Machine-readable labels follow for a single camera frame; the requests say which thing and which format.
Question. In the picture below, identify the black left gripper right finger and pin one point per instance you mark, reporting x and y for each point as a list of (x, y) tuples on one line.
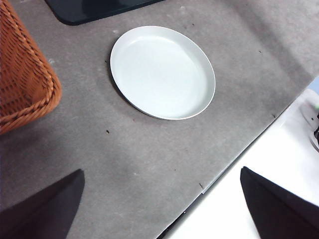
[(281, 211)]

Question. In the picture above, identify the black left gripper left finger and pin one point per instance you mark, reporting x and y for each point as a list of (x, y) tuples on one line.
[(42, 211)]

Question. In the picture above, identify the white device with black parts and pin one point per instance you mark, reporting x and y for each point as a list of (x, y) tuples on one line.
[(310, 117)]

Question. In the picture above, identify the brown wicker basket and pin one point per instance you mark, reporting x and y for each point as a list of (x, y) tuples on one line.
[(20, 82)]

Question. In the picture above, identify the grey round plate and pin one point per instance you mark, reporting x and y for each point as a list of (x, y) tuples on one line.
[(162, 74)]

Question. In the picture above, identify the black rectangular tray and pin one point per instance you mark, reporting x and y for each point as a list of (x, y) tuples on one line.
[(87, 10)]

